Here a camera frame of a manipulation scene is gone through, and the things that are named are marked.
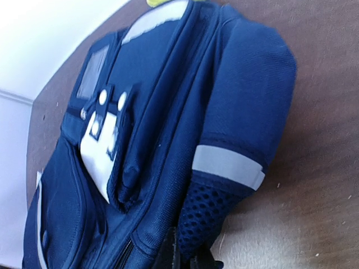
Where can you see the navy blue backpack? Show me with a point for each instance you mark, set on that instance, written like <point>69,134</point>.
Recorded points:
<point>171,123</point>

